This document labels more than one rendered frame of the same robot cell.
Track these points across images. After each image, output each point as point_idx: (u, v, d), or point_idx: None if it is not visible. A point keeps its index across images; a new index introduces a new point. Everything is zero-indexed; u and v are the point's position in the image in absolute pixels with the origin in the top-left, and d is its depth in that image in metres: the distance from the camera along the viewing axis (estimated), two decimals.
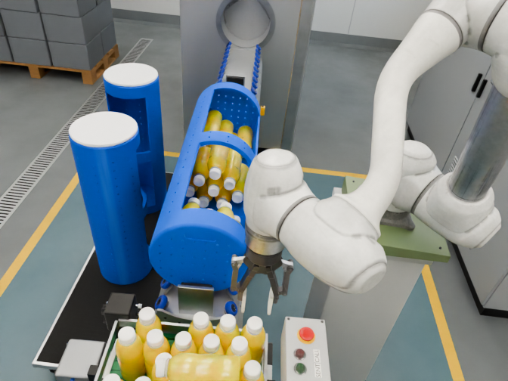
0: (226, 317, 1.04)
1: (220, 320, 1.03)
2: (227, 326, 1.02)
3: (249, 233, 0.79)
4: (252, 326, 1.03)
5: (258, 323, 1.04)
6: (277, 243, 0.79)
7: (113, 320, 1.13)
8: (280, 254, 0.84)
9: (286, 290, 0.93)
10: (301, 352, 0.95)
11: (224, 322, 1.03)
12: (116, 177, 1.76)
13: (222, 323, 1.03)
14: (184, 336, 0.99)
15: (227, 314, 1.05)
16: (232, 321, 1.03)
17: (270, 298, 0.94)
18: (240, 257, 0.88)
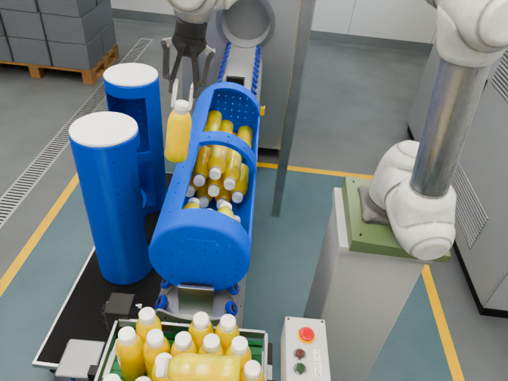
0: (226, 317, 1.04)
1: (220, 320, 1.03)
2: (227, 326, 1.02)
3: None
4: (178, 104, 1.10)
5: (184, 103, 1.11)
6: None
7: (113, 320, 1.13)
8: (203, 29, 0.96)
9: (205, 80, 1.05)
10: (301, 352, 0.95)
11: (224, 322, 1.03)
12: (116, 177, 1.76)
13: (222, 323, 1.03)
14: (184, 336, 0.99)
15: (227, 314, 1.05)
16: (232, 321, 1.03)
17: (190, 89, 1.07)
18: (169, 38, 1.00)
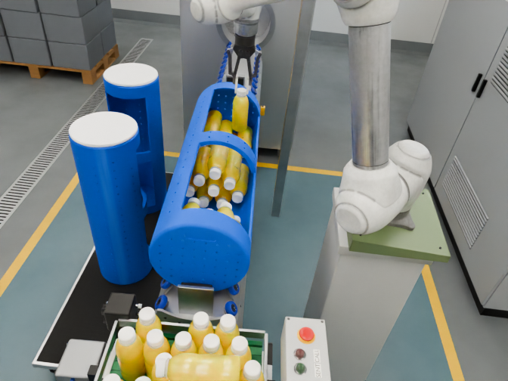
0: (226, 317, 1.04)
1: (220, 320, 1.03)
2: (227, 326, 1.02)
3: (236, 21, 1.46)
4: (240, 91, 1.64)
5: (243, 90, 1.65)
6: (251, 27, 1.46)
7: (113, 320, 1.13)
8: (253, 39, 1.50)
9: (256, 72, 1.59)
10: (301, 352, 0.95)
11: (224, 322, 1.03)
12: (116, 177, 1.76)
13: (222, 323, 1.03)
14: (184, 336, 0.99)
15: (227, 314, 1.05)
16: (232, 321, 1.03)
17: (246, 79, 1.61)
18: (231, 48, 1.55)
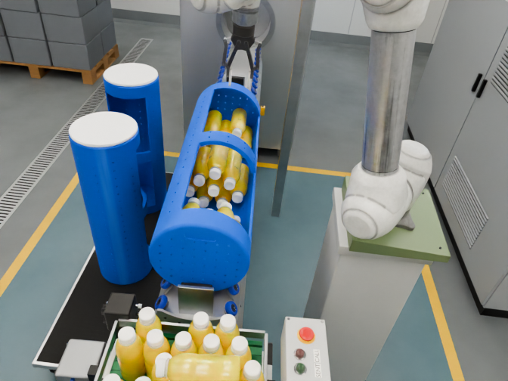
0: (226, 317, 1.04)
1: (220, 320, 1.03)
2: (227, 326, 1.02)
3: (234, 9, 1.35)
4: None
5: (238, 134, 1.68)
6: (250, 16, 1.36)
7: (113, 320, 1.13)
8: (252, 29, 1.40)
9: (258, 65, 1.49)
10: (301, 352, 0.95)
11: (224, 322, 1.03)
12: (116, 177, 1.76)
13: (222, 323, 1.03)
14: (184, 336, 0.99)
15: (227, 314, 1.05)
16: (232, 321, 1.03)
17: (248, 72, 1.51)
18: (229, 37, 1.45)
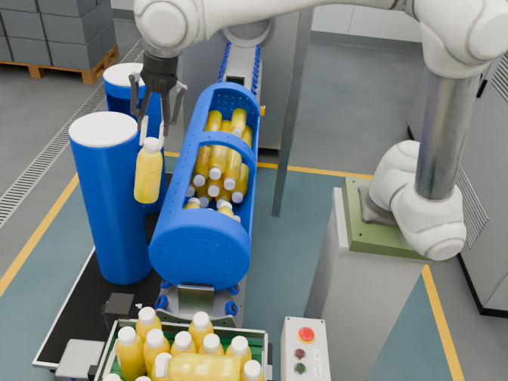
0: (150, 138, 1.04)
1: (144, 139, 1.03)
2: (150, 144, 1.02)
3: None
4: None
5: (238, 134, 1.68)
6: None
7: (113, 320, 1.13)
8: (173, 64, 0.90)
9: (176, 118, 0.98)
10: (301, 352, 0.95)
11: (147, 141, 1.02)
12: (116, 177, 1.76)
13: (146, 141, 1.02)
14: (184, 336, 0.99)
15: (153, 137, 1.04)
16: (156, 142, 1.03)
17: (159, 127, 0.99)
18: (138, 72, 0.94)
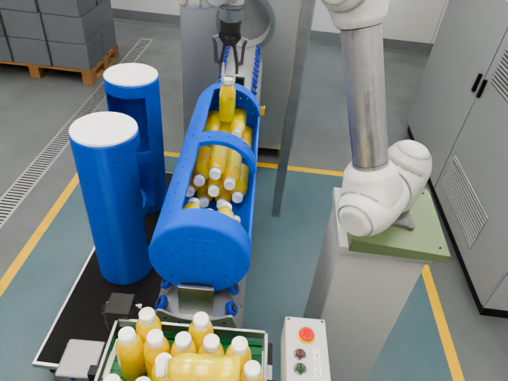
0: (227, 77, 1.63)
1: (223, 78, 1.63)
2: (228, 80, 1.61)
3: (220, 7, 1.43)
4: None
5: (238, 134, 1.68)
6: (236, 13, 1.43)
7: (113, 320, 1.13)
8: (238, 26, 1.48)
9: (243, 60, 1.57)
10: (301, 352, 0.95)
11: (225, 78, 1.62)
12: (116, 177, 1.76)
13: (224, 78, 1.62)
14: (184, 336, 0.99)
15: (228, 76, 1.64)
16: (230, 78, 1.62)
17: (233, 68, 1.58)
18: (217, 35, 1.52)
